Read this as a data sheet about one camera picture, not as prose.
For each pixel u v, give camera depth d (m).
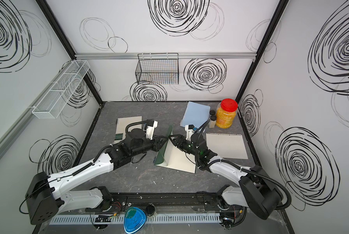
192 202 0.75
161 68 0.96
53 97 0.75
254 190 0.42
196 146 0.61
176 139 0.73
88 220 0.69
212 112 1.02
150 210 0.63
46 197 0.38
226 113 0.96
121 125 1.06
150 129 0.66
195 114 1.15
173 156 0.90
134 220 0.61
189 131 0.76
